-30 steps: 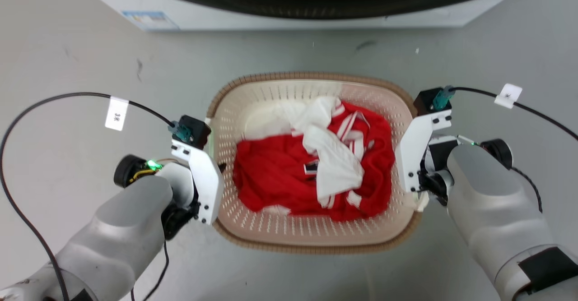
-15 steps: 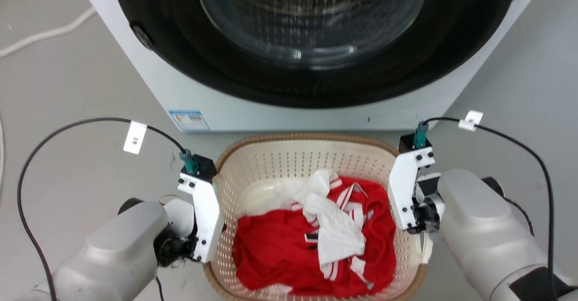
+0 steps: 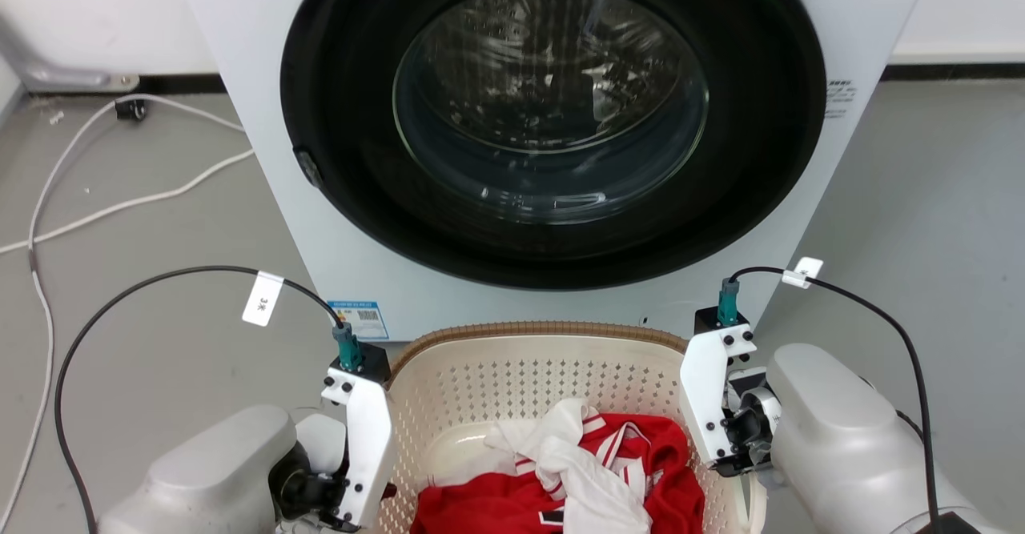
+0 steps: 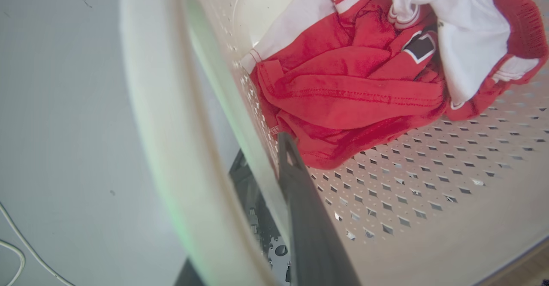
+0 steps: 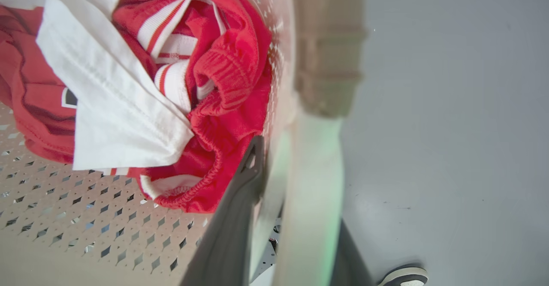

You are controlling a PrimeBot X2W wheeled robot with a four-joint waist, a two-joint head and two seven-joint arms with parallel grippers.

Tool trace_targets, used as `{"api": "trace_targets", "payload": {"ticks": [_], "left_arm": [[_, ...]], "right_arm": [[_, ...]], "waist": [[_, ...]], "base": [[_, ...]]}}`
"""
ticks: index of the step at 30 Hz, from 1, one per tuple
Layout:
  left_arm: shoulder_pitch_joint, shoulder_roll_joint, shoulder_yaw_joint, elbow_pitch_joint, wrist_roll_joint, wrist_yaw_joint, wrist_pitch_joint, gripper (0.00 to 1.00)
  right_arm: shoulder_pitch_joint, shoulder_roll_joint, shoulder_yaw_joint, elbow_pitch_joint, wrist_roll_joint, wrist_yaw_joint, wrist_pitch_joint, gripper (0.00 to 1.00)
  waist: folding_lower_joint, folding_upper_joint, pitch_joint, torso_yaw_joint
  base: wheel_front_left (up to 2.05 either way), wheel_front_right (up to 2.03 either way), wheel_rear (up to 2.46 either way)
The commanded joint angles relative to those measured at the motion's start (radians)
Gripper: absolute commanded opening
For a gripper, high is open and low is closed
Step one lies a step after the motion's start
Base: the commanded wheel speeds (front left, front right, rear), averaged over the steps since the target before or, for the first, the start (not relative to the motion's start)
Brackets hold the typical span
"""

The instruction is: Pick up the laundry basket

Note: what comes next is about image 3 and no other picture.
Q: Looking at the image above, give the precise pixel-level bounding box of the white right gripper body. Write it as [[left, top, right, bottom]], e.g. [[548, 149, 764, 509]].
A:
[[679, 325, 783, 477]]

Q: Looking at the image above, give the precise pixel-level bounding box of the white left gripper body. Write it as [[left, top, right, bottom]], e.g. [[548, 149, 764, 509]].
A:
[[271, 367, 398, 532]]

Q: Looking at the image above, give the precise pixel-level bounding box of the cream perforated laundry basket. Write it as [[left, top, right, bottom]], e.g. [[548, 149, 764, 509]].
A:
[[375, 321, 768, 534]]

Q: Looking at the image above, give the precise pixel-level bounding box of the red garment with white stripes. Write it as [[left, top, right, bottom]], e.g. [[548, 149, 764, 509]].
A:
[[410, 412, 706, 534]]

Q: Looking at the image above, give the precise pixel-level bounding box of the blue energy label sticker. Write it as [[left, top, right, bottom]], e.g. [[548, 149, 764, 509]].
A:
[[327, 301, 390, 341]]

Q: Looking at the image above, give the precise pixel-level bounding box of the black round glass washer door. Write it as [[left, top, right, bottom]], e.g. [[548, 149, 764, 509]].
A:
[[279, 0, 827, 291]]

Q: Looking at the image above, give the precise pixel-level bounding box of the grey printed washer label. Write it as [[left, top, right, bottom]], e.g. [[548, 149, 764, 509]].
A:
[[823, 79, 858, 120]]

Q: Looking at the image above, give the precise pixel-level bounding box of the white front-load washing machine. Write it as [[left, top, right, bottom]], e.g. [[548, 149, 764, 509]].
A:
[[170, 0, 938, 343]]

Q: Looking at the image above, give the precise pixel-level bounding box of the small white cable tag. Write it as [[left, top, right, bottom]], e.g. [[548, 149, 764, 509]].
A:
[[782, 256, 825, 290]]

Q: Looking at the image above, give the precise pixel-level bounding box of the white printed cable tag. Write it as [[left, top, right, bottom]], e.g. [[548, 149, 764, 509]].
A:
[[242, 271, 286, 327]]

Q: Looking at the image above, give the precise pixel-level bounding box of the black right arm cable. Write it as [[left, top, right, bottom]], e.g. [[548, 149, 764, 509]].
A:
[[717, 267, 940, 523]]

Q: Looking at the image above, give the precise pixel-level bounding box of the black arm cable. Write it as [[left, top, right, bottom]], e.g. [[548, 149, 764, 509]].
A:
[[717, 267, 940, 523], [54, 266, 365, 534]]

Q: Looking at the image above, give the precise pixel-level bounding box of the black box with cable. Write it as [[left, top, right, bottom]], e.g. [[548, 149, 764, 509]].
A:
[[915, 510, 983, 534]]

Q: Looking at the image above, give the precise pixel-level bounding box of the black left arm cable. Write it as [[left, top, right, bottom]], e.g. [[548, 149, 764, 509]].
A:
[[54, 266, 365, 534]]

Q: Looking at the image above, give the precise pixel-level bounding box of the thick white floor cable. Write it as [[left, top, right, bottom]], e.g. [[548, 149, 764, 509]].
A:
[[0, 147, 257, 256]]

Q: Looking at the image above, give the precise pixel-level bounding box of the thin white floor cable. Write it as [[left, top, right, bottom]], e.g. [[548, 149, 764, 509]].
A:
[[0, 94, 246, 532]]

